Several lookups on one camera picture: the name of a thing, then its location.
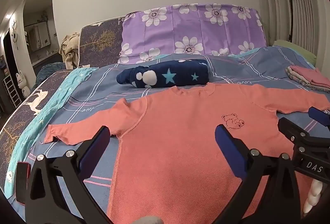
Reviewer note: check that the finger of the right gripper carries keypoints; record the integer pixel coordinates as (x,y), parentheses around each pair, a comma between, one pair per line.
(290,130)
(319,116)

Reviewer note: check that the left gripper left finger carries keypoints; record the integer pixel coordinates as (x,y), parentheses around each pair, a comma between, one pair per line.
(45,202)

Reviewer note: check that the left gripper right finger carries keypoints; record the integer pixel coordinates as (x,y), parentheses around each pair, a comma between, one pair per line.
(268,192)

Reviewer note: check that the coral pink long-sleeve shirt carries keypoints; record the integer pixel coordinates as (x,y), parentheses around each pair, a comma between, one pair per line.
(168,163)

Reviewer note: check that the folded pink clothes stack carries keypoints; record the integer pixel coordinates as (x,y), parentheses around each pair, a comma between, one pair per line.
(310,78)

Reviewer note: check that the beige crumpled clothes pile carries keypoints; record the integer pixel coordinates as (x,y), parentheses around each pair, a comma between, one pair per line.
(69,51)

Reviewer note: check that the right hand white glove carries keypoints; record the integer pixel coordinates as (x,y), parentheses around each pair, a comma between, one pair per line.
(313,195)

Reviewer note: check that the green pillow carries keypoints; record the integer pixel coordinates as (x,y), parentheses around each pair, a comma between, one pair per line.
(310,57)

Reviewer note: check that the blue plaid duvet cover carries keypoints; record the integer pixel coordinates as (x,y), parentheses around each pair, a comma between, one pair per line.
(99,90)

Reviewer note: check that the dark deer-print bed sheet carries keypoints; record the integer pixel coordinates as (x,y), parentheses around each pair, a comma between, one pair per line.
(24,114)

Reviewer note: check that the white cat figurine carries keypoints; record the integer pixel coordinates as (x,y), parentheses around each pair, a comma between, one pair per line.
(22,84)

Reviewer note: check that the navy star fleece blanket roll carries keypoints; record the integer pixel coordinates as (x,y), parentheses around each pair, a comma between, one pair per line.
(166,74)

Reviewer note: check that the purple floral pillow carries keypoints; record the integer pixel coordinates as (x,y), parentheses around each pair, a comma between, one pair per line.
(191,28)

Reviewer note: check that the dark tree-print pillow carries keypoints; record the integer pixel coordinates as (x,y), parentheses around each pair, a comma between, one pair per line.
(100,43)

